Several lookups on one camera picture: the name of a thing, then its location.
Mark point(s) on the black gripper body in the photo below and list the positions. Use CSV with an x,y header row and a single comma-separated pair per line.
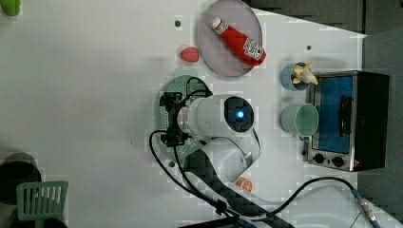
x,y
173,103

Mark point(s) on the blue bowl with toys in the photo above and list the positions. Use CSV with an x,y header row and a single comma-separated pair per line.
x,y
298,77

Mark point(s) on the red ketchup bottle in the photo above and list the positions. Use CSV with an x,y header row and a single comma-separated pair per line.
x,y
246,49

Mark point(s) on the black round container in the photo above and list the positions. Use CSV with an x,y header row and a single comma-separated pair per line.
x,y
17,168

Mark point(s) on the black steel toaster oven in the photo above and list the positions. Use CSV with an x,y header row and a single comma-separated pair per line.
x,y
353,118

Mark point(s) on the grey round plate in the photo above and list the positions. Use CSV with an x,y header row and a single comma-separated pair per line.
x,y
214,51

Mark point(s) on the green mug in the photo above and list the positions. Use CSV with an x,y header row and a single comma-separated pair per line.
x,y
301,120

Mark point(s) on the orange slice toy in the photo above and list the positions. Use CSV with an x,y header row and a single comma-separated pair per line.
x,y
245,184

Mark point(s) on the green oval strainer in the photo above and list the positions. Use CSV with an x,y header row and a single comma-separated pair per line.
x,y
187,82

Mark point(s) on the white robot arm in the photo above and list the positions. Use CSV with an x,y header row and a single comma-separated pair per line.
x,y
213,141

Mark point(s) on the green cylinder object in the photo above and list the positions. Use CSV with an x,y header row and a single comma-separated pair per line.
x,y
10,7

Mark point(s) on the red toy strawberry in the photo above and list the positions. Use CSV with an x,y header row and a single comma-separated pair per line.
x,y
190,54

